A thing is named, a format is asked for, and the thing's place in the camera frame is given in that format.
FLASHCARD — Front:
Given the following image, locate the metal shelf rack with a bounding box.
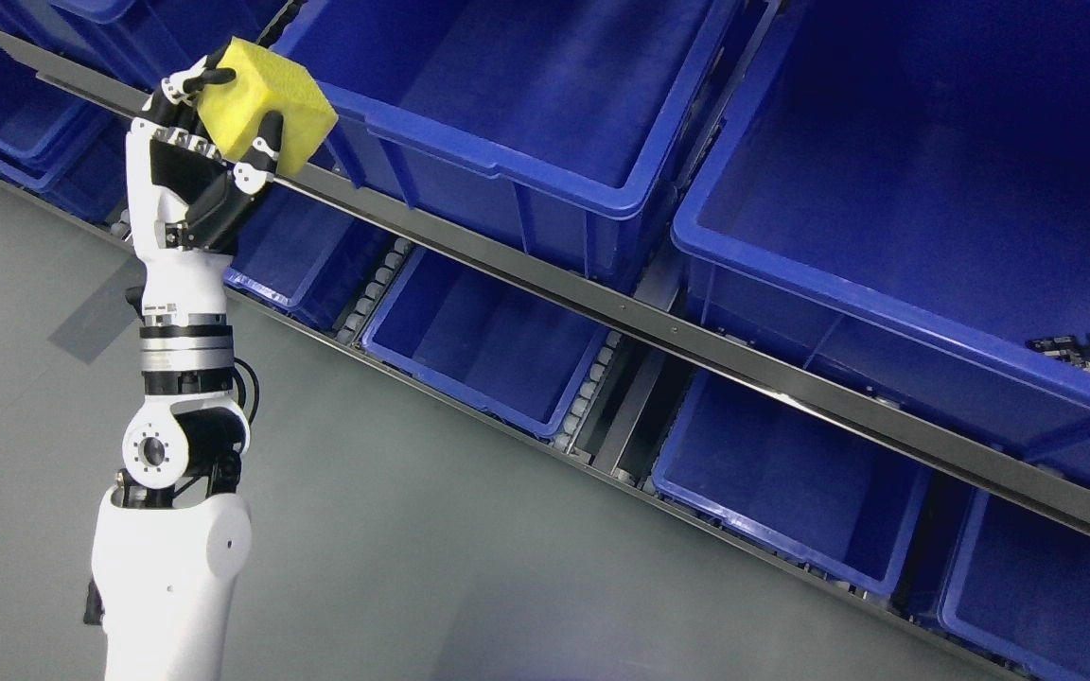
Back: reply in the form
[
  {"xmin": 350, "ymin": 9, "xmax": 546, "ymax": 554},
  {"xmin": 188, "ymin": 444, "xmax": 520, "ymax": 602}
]
[{"xmin": 0, "ymin": 19, "xmax": 1090, "ymax": 681}]

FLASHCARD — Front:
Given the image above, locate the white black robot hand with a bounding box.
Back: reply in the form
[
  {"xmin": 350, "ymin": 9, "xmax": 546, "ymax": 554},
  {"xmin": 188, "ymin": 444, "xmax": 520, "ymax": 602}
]
[{"xmin": 125, "ymin": 50, "xmax": 284, "ymax": 327}]

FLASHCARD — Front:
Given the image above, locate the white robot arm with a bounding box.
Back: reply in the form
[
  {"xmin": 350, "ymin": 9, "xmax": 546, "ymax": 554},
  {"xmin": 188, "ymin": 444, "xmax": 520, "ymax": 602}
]
[{"xmin": 85, "ymin": 313, "xmax": 254, "ymax": 680}]

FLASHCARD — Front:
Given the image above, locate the yellow foam block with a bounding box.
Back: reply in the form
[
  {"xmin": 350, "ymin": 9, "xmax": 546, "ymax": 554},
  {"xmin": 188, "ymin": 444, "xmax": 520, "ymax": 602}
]
[{"xmin": 196, "ymin": 36, "xmax": 338, "ymax": 177}]

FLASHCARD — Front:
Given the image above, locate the blue plastic bin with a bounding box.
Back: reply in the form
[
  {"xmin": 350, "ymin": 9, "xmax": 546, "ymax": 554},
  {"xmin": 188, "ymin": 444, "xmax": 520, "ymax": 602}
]
[
  {"xmin": 360, "ymin": 250, "xmax": 609, "ymax": 440},
  {"xmin": 933, "ymin": 492, "xmax": 1090, "ymax": 680},
  {"xmin": 673, "ymin": 1, "xmax": 1090, "ymax": 488},
  {"xmin": 275, "ymin": 1, "xmax": 771, "ymax": 290},
  {"xmin": 650, "ymin": 372, "xmax": 931, "ymax": 599},
  {"xmin": 0, "ymin": 50, "xmax": 125, "ymax": 221},
  {"xmin": 223, "ymin": 185, "xmax": 393, "ymax": 331}
]

